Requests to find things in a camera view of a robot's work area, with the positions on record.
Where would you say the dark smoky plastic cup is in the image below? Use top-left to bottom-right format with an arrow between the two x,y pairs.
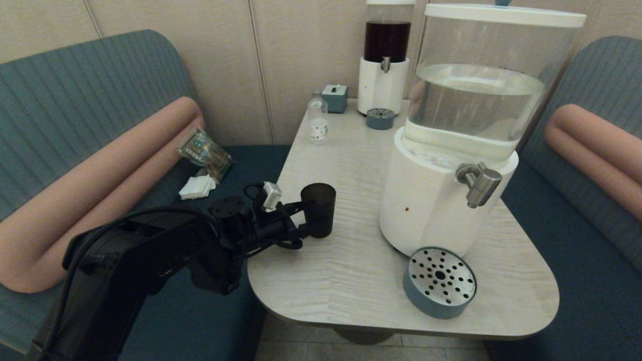
300,183 -> 337,239

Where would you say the silver metal dispenser tap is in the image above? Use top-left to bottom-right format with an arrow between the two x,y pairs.
455,162 -> 503,209

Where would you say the clear plastic bottle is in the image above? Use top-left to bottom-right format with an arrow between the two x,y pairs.
307,91 -> 329,145

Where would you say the white folded napkin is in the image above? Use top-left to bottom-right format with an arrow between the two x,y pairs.
179,174 -> 217,201

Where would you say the green snack packet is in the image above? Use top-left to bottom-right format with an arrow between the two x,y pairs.
177,127 -> 235,182

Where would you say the teal tissue box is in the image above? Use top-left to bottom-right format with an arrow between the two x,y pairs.
322,84 -> 349,114

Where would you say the small blue-grey drip tray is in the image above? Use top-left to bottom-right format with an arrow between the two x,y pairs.
366,108 -> 396,131

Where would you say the large white clear water dispenser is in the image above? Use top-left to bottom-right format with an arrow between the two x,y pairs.
379,3 -> 587,259

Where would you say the large blue-grey perforated drip tray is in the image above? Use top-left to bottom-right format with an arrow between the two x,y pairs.
403,246 -> 477,320

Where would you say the small white dark-drink dispenser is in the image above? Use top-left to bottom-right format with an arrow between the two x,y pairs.
357,0 -> 417,117

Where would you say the teal upholstered booth bench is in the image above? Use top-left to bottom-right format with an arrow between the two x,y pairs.
0,29 -> 291,361
484,35 -> 642,361

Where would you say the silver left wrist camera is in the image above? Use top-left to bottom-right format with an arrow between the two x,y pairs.
262,182 -> 282,210

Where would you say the beige table pedestal base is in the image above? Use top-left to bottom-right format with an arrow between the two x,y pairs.
331,326 -> 397,345

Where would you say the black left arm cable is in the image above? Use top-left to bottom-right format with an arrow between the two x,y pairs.
30,183 -> 266,361

